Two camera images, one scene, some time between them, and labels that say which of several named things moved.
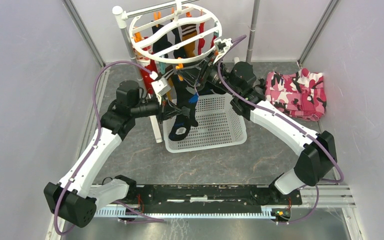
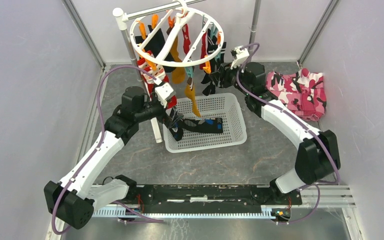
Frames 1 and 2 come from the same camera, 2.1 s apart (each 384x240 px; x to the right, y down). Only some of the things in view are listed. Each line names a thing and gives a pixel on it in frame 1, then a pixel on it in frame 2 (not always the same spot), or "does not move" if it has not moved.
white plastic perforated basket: x=219 y=126 does not move
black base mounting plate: x=161 y=197 does not move
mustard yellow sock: x=188 y=31 to x=178 y=74
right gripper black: x=190 y=74 to x=225 y=71
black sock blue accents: x=187 y=103 to x=211 y=125
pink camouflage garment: x=301 y=95 does not move
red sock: x=202 y=42 to x=186 y=38
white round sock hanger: x=175 y=33 does not move
